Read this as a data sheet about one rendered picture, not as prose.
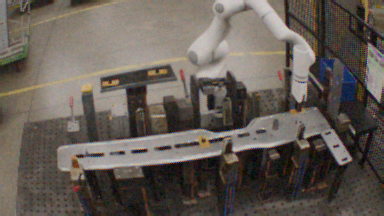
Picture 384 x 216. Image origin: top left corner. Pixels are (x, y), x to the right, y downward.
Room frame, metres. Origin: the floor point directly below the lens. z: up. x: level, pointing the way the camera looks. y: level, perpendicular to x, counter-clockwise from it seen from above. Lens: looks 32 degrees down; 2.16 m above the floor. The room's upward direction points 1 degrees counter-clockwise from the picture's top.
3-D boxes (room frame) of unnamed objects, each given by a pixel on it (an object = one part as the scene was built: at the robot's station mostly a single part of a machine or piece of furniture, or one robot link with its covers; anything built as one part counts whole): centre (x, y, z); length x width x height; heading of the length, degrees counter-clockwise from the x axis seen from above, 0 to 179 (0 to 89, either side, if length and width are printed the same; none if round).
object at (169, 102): (1.77, 0.10, 0.90); 0.05 x 0.05 x 0.40; 13
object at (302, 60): (1.69, -0.50, 1.34); 0.09 x 0.08 x 0.13; 132
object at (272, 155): (1.48, -0.35, 0.84); 0.11 x 0.08 x 0.29; 13
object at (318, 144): (1.52, -0.61, 0.84); 0.11 x 0.10 x 0.28; 13
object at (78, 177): (1.27, 0.48, 0.88); 0.15 x 0.11 x 0.36; 13
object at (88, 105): (1.80, 0.51, 0.92); 0.08 x 0.08 x 0.44; 13
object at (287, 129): (1.57, -0.03, 1.00); 1.38 x 0.22 x 0.02; 103
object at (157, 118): (1.70, 0.15, 0.89); 0.13 x 0.11 x 0.38; 13
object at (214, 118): (1.81, -0.10, 0.94); 0.18 x 0.13 x 0.49; 103
